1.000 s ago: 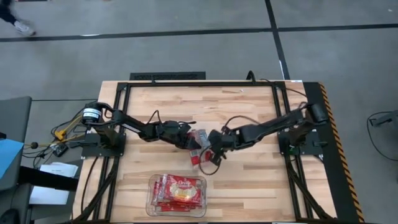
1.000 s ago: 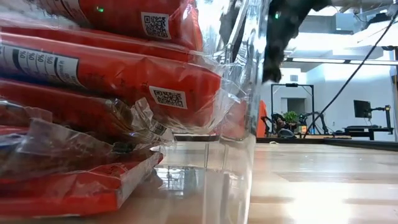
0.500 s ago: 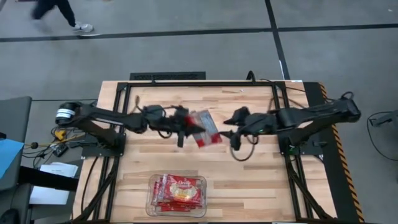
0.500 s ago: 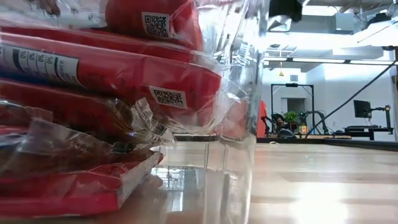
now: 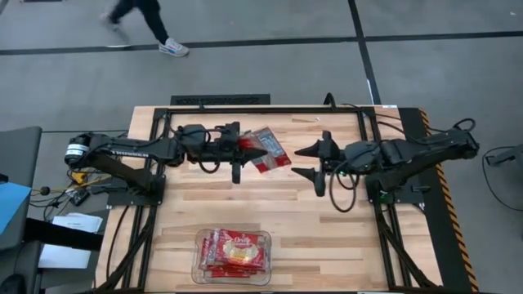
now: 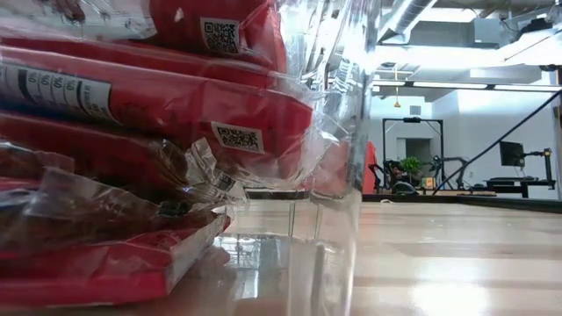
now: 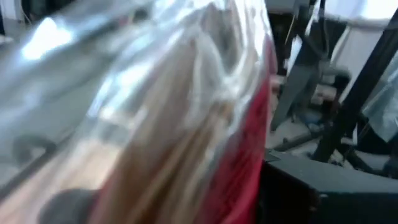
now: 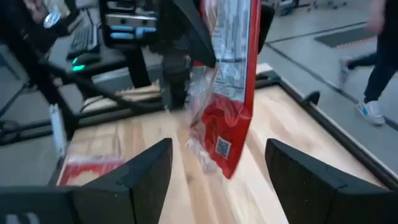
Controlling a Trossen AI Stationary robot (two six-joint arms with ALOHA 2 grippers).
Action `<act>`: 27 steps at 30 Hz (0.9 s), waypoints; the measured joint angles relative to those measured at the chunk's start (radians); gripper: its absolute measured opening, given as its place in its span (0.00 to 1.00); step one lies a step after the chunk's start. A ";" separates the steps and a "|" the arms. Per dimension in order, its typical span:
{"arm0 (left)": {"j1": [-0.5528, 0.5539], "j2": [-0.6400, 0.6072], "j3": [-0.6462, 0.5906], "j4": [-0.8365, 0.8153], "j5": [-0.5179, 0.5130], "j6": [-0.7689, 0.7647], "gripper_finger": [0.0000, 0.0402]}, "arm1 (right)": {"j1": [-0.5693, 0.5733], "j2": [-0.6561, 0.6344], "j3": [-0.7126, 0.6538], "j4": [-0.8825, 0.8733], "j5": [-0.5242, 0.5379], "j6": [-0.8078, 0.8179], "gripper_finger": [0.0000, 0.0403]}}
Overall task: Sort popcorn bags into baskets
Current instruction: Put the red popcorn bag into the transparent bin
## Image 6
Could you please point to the white rectangular air duct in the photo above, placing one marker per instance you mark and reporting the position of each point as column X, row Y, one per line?
column 483, row 41

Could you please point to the black metal station frame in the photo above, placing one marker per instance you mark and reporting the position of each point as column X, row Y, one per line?
column 412, row 119

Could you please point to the black metal table frame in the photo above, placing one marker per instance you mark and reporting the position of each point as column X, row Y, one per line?
column 483, row 200

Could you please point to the grey wall vent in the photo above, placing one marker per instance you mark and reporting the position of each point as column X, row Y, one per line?
column 415, row 109

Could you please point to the round silver air duct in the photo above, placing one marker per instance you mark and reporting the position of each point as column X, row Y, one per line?
column 404, row 17

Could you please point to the black monitor on arm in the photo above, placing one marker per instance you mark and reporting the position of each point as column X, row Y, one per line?
column 511, row 153

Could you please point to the clear plastic bin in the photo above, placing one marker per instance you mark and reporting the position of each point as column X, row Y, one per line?
column 307, row 263

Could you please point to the linear ceiling light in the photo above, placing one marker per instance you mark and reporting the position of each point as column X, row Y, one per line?
column 391, row 82
column 450, row 84
column 527, row 88

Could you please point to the black desk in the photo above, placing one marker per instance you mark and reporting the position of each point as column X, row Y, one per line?
column 522, row 185

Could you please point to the green potted plant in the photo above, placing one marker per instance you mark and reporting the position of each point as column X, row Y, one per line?
column 410, row 164

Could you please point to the orange panel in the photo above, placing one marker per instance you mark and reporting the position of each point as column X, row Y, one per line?
column 371, row 169

